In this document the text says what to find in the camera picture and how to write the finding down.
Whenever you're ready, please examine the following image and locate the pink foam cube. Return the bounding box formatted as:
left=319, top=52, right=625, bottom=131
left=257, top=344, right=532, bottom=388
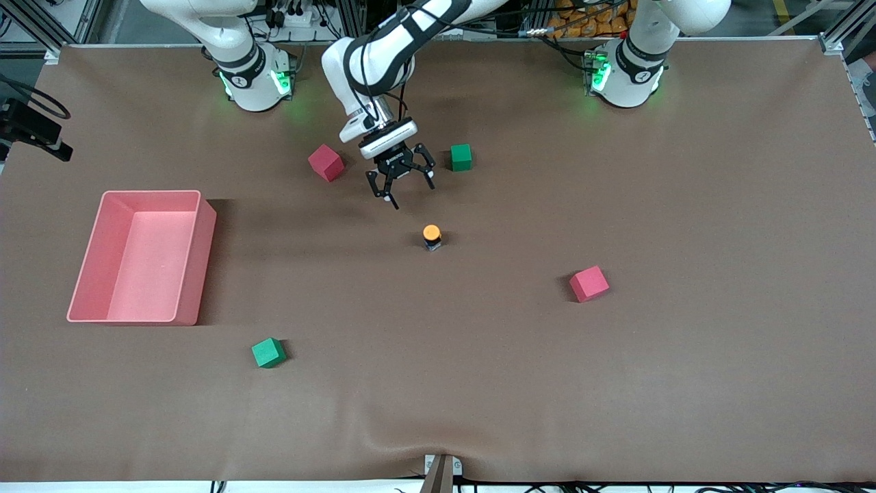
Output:
left=307, top=144, right=345, bottom=183
left=569, top=266, right=610, bottom=303

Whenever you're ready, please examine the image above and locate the white power strip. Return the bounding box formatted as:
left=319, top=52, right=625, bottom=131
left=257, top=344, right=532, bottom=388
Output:
left=269, top=5, right=324, bottom=29

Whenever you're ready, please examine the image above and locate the pink plastic bin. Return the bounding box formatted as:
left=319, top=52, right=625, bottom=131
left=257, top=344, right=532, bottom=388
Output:
left=66, top=190, right=218, bottom=325

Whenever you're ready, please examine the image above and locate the brown table cover mat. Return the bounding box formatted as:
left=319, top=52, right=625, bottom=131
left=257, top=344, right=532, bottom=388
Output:
left=0, top=38, right=876, bottom=483

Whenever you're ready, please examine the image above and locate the orange snack packets pile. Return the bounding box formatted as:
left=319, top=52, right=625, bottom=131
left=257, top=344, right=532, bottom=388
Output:
left=545, top=0, right=630, bottom=39

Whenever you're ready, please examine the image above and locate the diagonal aluminium frame profile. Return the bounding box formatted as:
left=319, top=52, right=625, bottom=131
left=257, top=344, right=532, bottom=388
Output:
left=818, top=0, right=876, bottom=55
left=0, top=0, right=64, bottom=66

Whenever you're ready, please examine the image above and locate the aluminium frame post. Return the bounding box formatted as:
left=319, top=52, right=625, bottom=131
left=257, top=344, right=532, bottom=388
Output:
left=335, top=0, right=367, bottom=40
left=524, top=0, right=554, bottom=38

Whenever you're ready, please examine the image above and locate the black left arm base cable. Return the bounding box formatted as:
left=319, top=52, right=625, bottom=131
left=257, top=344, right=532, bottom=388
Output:
left=541, top=33, right=596, bottom=73

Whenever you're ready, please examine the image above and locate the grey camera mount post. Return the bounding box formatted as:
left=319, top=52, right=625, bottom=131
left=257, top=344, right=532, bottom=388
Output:
left=419, top=453, right=463, bottom=493

